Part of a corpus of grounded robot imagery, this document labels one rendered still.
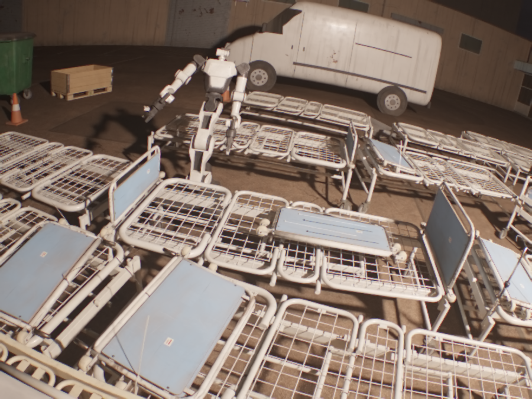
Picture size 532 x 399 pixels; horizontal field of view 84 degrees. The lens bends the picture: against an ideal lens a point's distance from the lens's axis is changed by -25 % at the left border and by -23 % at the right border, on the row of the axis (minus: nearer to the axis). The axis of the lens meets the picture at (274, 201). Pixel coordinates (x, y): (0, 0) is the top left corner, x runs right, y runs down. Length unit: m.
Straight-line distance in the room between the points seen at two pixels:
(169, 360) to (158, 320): 0.20
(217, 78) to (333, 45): 6.09
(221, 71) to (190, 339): 2.40
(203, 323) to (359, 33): 8.37
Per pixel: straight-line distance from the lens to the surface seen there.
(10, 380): 1.33
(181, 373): 1.40
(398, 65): 9.54
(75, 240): 2.07
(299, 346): 2.29
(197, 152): 3.23
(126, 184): 2.30
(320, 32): 9.11
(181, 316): 1.57
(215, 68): 3.31
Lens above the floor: 1.69
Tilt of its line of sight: 27 degrees down
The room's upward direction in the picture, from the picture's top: 9 degrees clockwise
